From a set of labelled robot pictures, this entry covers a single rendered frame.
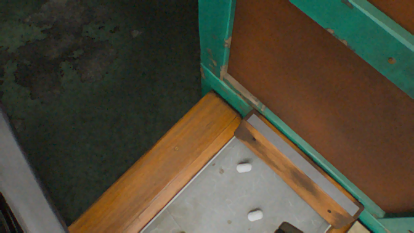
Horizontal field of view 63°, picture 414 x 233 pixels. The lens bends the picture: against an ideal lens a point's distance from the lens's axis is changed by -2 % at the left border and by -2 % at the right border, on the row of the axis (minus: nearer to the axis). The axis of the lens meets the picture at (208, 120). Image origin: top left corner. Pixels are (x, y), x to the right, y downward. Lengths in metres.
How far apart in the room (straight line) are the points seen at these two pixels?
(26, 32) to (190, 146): 1.41
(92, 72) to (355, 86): 1.48
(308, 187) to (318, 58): 0.33
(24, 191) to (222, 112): 0.46
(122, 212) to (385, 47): 0.62
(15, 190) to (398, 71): 0.51
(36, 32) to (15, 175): 1.51
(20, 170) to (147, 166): 0.33
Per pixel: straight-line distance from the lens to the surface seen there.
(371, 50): 0.40
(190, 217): 0.81
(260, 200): 0.82
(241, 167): 0.80
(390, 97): 0.46
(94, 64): 1.81
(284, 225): 0.50
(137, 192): 0.80
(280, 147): 0.72
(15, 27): 2.08
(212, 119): 0.82
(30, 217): 0.58
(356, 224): 0.84
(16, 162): 0.56
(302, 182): 0.74
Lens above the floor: 1.55
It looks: 73 degrees down
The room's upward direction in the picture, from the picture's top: 1 degrees clockwise
